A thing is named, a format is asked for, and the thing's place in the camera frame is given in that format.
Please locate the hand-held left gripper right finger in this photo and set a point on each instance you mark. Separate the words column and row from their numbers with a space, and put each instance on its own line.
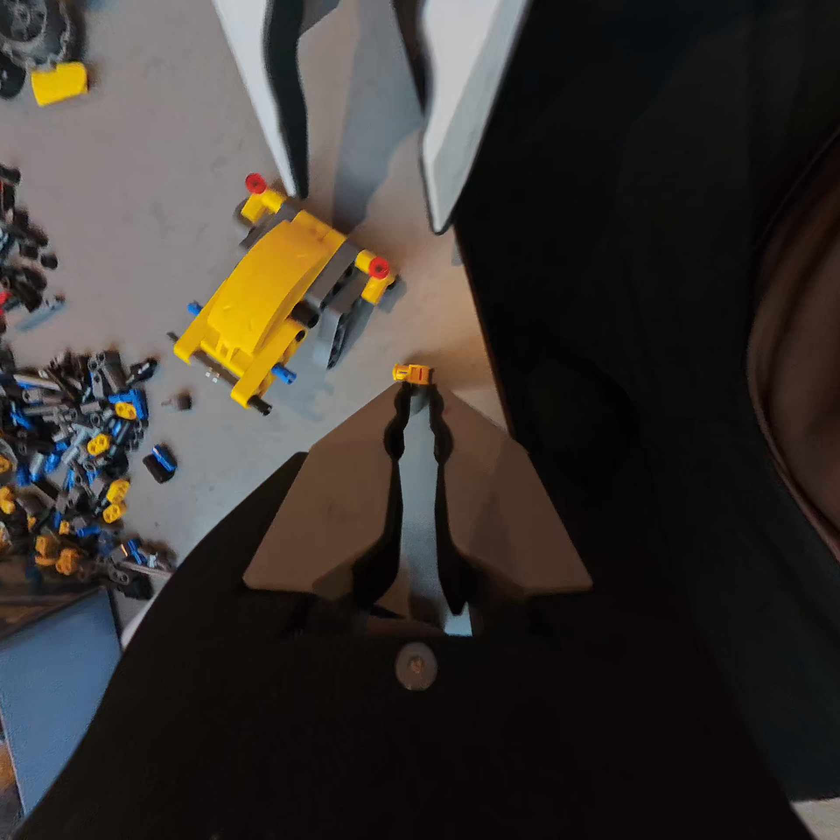
column 512, row 518

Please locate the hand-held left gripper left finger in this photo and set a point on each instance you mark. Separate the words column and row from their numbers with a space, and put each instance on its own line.
column 328, row 512

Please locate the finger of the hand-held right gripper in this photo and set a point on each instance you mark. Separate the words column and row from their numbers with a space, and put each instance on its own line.
column 256, row 65
column 466, row 98

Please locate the yellow panel vehicle assembly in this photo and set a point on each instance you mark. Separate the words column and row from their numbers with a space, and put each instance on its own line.
column 262, row 308

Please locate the black and blue connector piece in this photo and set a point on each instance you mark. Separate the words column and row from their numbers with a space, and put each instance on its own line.
column 161, row 464

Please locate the small grey pin piece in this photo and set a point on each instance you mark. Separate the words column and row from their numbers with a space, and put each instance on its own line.
column 178, row 401

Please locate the yellow wedge panel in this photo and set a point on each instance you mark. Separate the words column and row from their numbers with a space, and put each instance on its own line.
column 59, row 84

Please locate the wheeled yellow black chassis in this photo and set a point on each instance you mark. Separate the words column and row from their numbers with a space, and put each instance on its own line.
column 33, row 33

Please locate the black pin connector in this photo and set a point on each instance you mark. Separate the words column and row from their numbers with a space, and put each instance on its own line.
column 143, row 371

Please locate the pile of small building pieces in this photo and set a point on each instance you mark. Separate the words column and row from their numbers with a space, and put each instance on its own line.
column 65, row 459

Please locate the cardboard kit box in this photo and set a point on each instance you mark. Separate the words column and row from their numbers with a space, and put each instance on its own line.
column 52, row 689

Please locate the grey axle beam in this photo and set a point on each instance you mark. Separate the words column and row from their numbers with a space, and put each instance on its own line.
column 40, row 313

